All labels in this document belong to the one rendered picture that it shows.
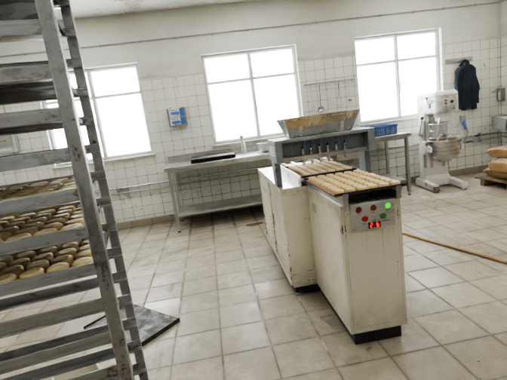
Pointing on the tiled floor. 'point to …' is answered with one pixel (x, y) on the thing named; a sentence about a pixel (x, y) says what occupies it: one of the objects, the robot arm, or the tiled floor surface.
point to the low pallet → (490, 180)
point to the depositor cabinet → (290, 229)
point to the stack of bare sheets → (146, 327)
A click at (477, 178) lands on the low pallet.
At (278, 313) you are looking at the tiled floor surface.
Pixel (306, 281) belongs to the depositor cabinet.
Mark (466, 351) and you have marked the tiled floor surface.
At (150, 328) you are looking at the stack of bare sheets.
